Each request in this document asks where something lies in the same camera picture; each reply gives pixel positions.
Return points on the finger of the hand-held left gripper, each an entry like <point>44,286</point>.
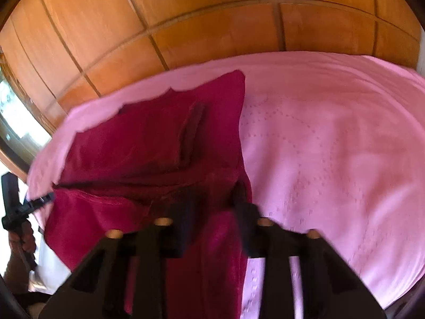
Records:
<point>41,201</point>

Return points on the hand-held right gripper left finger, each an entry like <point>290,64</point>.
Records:
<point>182,226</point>

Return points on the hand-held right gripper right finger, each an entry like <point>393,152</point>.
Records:
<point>247,232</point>

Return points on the maroon velvet garment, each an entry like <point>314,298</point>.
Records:
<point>132,146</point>

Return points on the person's left hand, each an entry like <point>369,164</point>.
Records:
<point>21,239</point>

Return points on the pink bed sheet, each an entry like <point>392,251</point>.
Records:
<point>332,139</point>

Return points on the wooden panelled wardrobe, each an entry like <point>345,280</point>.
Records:
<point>99,23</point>

